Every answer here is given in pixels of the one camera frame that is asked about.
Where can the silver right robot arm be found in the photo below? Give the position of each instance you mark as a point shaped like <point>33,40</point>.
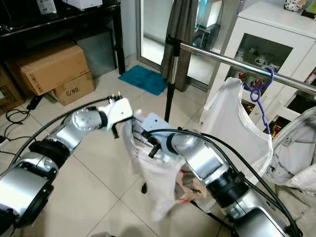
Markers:
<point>202,160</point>

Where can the white label card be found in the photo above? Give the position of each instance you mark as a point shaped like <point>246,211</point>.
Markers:
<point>47,6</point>

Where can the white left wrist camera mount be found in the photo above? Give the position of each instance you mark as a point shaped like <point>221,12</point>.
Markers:
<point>121,111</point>

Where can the printed brown cardboard box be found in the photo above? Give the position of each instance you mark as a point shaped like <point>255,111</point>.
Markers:
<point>10,94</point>

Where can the white shirt with plaid lining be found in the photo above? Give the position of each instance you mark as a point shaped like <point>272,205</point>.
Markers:
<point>158,182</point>

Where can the black rack caster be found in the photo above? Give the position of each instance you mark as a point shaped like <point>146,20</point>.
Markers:
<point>144,188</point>

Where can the purple plastic hanger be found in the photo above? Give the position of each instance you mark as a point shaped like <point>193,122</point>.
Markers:
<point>271,76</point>
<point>143,139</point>

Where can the small cardboard box marked C/NO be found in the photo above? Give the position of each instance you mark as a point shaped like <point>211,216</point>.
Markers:
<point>74,91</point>

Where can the teal floor mat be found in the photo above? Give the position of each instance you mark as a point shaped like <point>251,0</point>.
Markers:
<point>143,79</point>

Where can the black rack base bar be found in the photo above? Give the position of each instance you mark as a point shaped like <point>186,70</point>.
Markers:
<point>207,210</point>

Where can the grey curtain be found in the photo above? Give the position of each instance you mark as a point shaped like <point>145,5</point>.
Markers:
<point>180,24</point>

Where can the white box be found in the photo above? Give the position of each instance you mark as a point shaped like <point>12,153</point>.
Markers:
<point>81,4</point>

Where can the polka dot white item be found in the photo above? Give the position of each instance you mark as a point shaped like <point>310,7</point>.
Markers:
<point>296,5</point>

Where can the black desk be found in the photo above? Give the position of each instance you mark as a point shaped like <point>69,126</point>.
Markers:
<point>29,19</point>

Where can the large brown cardboard box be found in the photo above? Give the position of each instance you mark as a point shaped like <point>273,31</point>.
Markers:
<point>54,66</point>

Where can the glass sliding door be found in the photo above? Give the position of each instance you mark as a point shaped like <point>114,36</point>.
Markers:
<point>150,29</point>

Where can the chrome clothes rail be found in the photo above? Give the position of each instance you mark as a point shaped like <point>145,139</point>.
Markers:
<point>222,58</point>

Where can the grey panel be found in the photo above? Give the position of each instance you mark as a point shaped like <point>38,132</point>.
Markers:
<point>98,52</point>

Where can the black clothes rack post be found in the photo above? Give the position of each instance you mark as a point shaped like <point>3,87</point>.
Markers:
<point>173,74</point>

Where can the black power adapter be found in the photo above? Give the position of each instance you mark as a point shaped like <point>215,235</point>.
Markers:
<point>35,101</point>

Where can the white t-shirt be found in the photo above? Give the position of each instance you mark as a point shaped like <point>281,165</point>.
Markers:
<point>232,123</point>

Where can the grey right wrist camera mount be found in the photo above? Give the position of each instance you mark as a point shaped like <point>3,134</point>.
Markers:
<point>153,122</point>

